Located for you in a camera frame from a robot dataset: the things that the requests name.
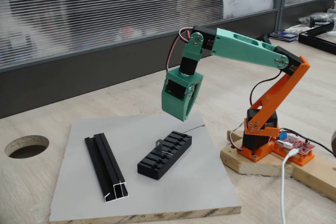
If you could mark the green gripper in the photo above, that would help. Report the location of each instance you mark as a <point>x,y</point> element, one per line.
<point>175,100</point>

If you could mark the small metal bracket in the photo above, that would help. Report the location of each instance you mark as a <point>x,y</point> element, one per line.
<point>159,146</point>

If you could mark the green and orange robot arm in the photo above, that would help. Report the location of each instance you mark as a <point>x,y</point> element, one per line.
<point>244,48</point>

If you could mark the black slotted holder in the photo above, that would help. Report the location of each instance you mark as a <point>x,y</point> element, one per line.
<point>157,169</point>

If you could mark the grey board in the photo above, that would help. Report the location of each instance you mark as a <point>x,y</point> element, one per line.
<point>183,187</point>

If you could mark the black aluminium profile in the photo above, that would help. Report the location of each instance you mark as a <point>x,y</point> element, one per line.
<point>105,163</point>

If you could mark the light wooden block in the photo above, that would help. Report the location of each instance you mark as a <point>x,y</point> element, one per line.
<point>262,167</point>

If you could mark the stack of blue cards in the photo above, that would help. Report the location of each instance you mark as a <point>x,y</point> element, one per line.
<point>284,36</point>

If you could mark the red controller board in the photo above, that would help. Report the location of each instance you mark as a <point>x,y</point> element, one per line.
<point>302,146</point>

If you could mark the white plastic packet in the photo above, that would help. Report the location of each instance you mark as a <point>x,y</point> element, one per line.
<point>295,28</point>

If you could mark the long wooden plank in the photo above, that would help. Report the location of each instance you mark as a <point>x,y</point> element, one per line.
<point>315,179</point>

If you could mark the dark round object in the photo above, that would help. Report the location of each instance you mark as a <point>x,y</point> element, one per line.
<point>334,142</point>

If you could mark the clear plastic bag with parts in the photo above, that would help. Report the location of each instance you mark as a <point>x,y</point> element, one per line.
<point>317,19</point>

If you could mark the black rectangular frame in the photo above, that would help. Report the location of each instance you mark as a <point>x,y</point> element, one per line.
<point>315,41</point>

